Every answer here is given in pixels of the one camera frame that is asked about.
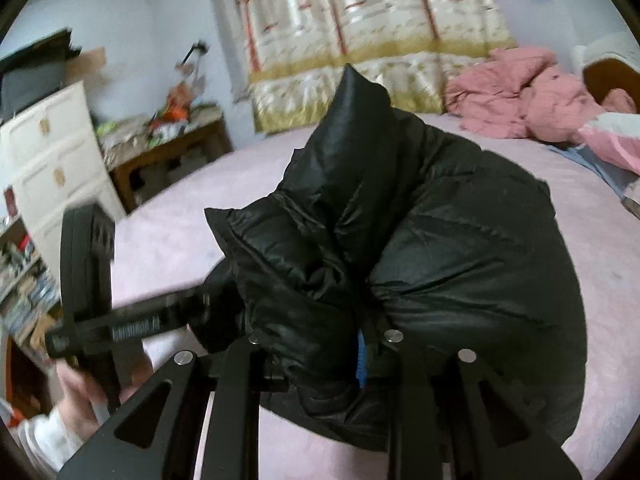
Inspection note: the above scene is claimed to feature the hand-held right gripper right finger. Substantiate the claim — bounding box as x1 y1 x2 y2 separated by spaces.
356 329 583 480

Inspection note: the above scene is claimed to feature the white fluffy cloth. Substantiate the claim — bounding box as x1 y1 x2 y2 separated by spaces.
572 31 640 81

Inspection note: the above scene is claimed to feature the blue cloth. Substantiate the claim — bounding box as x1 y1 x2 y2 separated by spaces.
547 142 640 203

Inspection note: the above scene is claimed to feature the person's left forearm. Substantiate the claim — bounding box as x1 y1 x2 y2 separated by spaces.
9 406 87 476

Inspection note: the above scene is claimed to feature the wooden headboard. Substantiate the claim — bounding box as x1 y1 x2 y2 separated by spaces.
582 57 640 113

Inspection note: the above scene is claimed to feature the tree print curtain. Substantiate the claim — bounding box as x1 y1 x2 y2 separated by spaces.
225 0 518 135

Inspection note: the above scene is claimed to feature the black puffer jacket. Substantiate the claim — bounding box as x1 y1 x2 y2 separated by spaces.
192 64 587 453

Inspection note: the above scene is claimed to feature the pink and white blanket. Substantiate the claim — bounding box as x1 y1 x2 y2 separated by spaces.
575 111 640 177

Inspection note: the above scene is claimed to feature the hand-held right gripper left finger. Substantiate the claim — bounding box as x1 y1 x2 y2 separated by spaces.
59 334 263 480

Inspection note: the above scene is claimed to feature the colourful clutter pile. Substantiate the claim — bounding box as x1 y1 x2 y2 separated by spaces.
96 40 223 153

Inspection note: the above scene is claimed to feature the white drawer cabinet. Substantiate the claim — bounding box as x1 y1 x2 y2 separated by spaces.
0 80 127 283

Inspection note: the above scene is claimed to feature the person's left hand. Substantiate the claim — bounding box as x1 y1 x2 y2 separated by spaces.
56 352 153 438

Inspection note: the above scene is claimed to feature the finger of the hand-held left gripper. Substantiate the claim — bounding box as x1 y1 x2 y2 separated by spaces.
107 287 215 343

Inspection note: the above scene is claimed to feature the brown cardboard piece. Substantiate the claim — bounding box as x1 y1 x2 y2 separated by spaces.
64 47 108 85

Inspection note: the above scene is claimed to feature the pink crumpled quilt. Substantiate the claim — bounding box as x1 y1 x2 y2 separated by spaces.
444 46 638 144

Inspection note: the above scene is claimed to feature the wooden side table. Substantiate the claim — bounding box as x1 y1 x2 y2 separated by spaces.
107 119 235 213

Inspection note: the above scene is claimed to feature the cluttered shelf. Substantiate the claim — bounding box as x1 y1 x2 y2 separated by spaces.
0 217 68 353

